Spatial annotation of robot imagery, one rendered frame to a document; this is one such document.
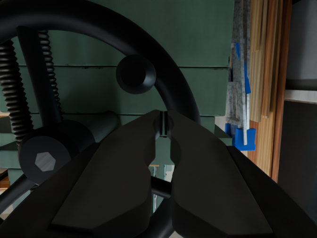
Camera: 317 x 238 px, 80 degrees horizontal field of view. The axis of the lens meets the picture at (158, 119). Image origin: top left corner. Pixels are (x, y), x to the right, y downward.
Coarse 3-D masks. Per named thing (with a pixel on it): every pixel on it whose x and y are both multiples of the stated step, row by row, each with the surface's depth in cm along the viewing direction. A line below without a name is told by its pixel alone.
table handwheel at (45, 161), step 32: (32, 0) 16; (64, 0) 16; (0, 32) 17; (32, 32) 17; (96, 32) 16; (128, 32) 16; (32, 64) 17; (160, 64) 16; (192, 96) 17; (64, 128) 18; (96, 128) 25; (32, 160) 17; (64, 160) 17; (160, 192) 19; (160, 224) 19
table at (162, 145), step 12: (0, 120) 50; (0, 132) 38; (216, 132) 40; (0, 144) 39; (12, 144) 31; (156, 144) 37; (168, 144) 37; (228, 144) 37; (0, 156) 29; (12, 156) 29; (156, 156) 38; (168, 156) 38
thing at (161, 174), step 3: (159, 165) 75; (162, 165) 75; (165, 165) 75; (159, 168) 75; (162, 168) 75; (165, 168) 75; (159, 171) 75; (162, 171) 75; (165, 171) 76; (159, 174) 75; (162, 174) 75; (165, 174) 76; (159, 177) 76; (162, 177) 76; (165, 177) 76; (159, 198) 77; (162, 198) 77; (159, 201) 78; (156, 204) 78; (159, 204) 78; (156, 207) 78
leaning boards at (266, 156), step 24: (264, 0) 140; (288, 0) 138; (264, 24) 143; (288, 24) 139; (264, 48) 147; (264, 72) 150; (264, 96) 152; (264, 120) 167; (264, 144) 169; (264, 168) 172
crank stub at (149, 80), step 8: (128, 56) 11; (136, 56) 11; (120, 64) 11; (128, 64) 11; (136, 64) 11; (144, 64) 11; (152, 64) 13; (120, 72) 11; (128, 72) 11; (136, 72) 11; (144, 72) 11; (152, 72) 12; (120, 80) 11; (128, 80) 11; (136, 80) 11; (144, 80) 11; (152, 80) 12; (128, 88) 12; (136, 88) 11; (144, 88) 12
